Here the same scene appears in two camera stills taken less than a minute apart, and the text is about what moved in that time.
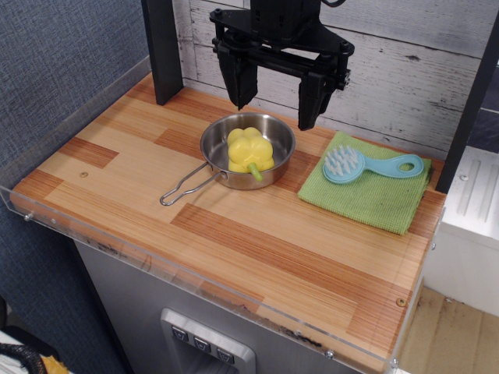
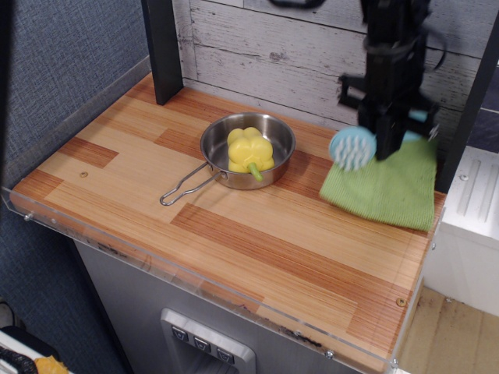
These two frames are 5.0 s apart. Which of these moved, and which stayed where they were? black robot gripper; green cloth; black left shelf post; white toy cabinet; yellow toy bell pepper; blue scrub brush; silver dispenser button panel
Moved: green cloth; blue scrub brush; black robot gripper
Stayed: white toy cabinet; black left shelf post; yellow toy bell pepper; silver dispenser button panel
